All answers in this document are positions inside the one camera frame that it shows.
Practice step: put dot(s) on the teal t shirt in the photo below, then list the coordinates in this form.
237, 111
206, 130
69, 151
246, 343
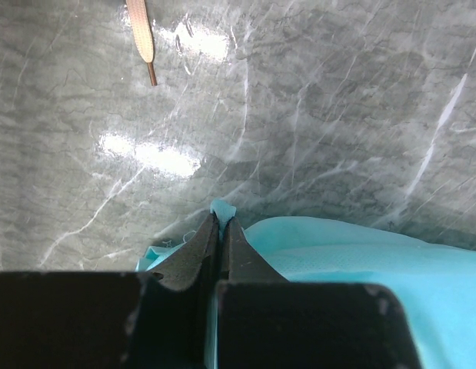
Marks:
356, 297

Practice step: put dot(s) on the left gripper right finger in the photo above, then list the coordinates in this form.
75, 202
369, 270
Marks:
240, 262

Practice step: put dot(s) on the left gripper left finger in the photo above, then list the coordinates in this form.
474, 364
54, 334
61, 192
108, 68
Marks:
179, 302

